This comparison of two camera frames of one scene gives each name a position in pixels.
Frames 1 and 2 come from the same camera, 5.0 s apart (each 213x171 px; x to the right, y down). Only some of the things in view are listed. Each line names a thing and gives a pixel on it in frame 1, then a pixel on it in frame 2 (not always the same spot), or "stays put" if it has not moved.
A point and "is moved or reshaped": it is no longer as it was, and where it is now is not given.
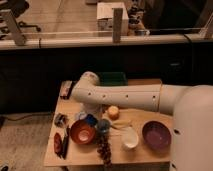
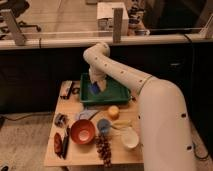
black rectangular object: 65,89 stays put
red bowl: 82,132 stays put
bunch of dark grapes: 104,149 stays put
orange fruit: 113,112 stays put
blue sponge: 92,120 is moved or reshaped
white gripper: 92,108 to 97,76
